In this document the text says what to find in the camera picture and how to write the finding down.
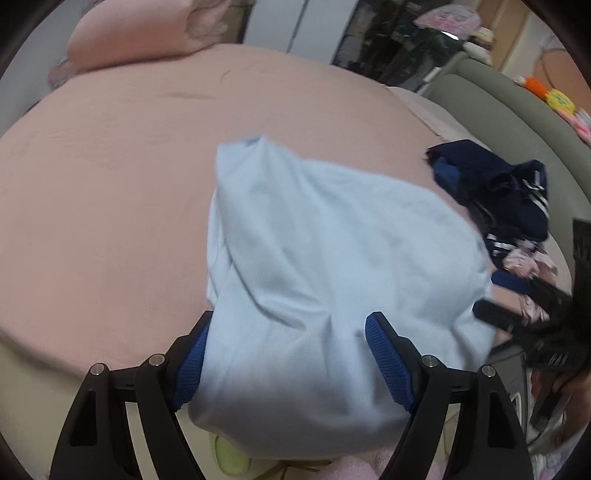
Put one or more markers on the person's right hand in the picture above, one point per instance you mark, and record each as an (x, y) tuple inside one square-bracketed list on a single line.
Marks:
[(577, 392)]

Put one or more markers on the white plush toy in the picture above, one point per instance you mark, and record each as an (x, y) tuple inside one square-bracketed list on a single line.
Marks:
[(480, 46)]

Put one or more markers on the navy shorts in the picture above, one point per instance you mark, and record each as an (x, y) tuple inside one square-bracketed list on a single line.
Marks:
[(466, 170)]

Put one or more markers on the green slipper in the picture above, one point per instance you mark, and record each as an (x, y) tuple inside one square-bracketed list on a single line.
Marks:
[(228, 457)]

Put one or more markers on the pink plush toy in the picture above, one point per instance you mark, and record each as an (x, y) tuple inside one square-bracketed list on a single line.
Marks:
[(582, 124)]

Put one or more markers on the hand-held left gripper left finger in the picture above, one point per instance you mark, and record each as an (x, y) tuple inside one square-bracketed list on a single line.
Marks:
[(189, 369)]

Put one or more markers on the beige pillow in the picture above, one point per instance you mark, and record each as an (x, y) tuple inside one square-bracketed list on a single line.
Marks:
[(415, 106)]

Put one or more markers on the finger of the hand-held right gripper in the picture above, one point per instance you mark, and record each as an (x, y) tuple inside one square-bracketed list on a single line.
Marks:
[(512, 281), (503, 318)]

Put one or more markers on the grey padded headboard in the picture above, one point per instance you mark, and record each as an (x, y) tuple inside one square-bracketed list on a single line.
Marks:
[(508, 115)]

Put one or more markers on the light blue shirt navy trim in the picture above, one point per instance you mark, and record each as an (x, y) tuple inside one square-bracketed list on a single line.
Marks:
[(323, 277)]

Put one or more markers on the navy white-striped garment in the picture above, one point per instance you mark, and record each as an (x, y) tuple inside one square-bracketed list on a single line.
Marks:
[(501, 247), (531, 203)]

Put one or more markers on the glass door wardrobe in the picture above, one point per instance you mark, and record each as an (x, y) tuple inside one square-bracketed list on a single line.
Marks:
[(392, 46)]

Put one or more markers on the pink printed umbrella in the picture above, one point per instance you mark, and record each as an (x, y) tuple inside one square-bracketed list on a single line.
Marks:
[(443, 18)]

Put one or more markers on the pink printed pajama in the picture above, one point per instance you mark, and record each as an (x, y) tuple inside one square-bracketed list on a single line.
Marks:
[(526, 263)]

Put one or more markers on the rolled pink blanket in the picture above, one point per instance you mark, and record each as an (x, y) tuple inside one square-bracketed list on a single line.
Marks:
[(129, 37)]

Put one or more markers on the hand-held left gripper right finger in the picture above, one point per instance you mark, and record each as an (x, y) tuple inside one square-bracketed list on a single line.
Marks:
[(388, 364)]

